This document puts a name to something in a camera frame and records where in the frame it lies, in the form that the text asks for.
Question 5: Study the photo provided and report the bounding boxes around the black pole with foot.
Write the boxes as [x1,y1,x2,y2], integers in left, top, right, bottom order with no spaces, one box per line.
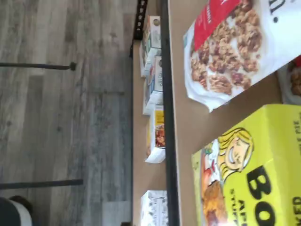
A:
[0,62,78,72]

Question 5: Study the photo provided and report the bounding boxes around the white floral print box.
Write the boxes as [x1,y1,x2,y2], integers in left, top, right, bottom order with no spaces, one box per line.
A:
[140,190,169,226]

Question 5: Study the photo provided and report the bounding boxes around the blue white cereal box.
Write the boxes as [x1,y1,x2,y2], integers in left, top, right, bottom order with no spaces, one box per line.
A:
[142,55,165,116]
[139,16,162,79]

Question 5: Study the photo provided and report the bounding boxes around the light wood shelf board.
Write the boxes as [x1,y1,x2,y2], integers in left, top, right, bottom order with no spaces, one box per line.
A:
[167,0,301,226]
[130,41,169,226]

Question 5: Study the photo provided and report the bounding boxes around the yellow white granola box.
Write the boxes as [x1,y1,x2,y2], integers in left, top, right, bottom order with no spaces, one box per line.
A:
[144,105,166,163]

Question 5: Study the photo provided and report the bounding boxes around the black perforated shelf upright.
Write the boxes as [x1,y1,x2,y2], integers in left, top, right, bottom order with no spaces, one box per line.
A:
[128,0,149,58]

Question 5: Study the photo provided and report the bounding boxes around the green oat bites box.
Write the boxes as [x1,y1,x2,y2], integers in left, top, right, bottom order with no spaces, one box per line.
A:
[191,104,301,226]

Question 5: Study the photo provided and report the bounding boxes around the white granola bag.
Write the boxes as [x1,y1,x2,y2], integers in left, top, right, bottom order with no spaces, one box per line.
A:
[276,55,301,105]

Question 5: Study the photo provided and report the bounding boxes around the black and white bin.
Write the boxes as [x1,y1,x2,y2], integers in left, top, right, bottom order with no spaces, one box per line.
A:
[0,194,34,226]

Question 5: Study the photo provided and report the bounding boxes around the red label granola bag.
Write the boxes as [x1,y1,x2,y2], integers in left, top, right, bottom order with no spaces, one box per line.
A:
[182,0,301,113]

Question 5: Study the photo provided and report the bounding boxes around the black metal shelf frame bar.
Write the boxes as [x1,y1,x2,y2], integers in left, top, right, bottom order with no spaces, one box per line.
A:
[160,0,181,226]

